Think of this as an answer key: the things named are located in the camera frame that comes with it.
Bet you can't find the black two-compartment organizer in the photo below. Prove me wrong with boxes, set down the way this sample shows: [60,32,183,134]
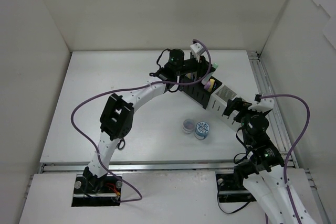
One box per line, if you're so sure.
[179,76,222,109]

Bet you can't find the green highlighter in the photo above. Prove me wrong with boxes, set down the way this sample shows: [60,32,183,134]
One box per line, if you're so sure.
[201,63,218,85]

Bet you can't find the blue patterned tape roll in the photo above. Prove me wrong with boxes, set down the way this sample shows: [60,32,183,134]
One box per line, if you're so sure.
[194,121,210,140]

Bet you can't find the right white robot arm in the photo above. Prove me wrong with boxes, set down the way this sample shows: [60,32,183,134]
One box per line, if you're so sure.
[223,95,315,223]

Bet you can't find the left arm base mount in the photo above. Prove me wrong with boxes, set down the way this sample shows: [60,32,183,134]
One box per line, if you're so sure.
[71,175,123,207]

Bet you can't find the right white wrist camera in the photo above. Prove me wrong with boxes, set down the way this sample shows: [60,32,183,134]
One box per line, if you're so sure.
[248,94,275,113]

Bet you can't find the pink blue tape roll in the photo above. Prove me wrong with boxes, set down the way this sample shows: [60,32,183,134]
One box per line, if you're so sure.
[182,119,195,134]

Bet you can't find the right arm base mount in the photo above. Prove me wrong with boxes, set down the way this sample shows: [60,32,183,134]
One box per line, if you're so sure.
[215,172,257,215]

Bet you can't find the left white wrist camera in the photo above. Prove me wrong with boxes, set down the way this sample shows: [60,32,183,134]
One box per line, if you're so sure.
[190,42,205,61]

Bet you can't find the white two-compartment organizer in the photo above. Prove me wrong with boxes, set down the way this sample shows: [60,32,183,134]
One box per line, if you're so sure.
[207,84,249,132]

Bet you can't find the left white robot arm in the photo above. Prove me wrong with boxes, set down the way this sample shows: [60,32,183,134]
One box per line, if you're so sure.
[83,42,215,193]

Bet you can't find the black handled scissors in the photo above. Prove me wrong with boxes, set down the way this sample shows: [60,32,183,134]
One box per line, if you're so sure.
[117,139,125,151]

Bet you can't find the purple pink highlighter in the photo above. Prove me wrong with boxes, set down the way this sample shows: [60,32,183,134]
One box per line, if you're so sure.
[204,81,211,90]

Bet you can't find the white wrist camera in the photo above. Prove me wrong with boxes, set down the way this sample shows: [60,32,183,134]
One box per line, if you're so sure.
[190,42,205,61]
[248,94,275,113]

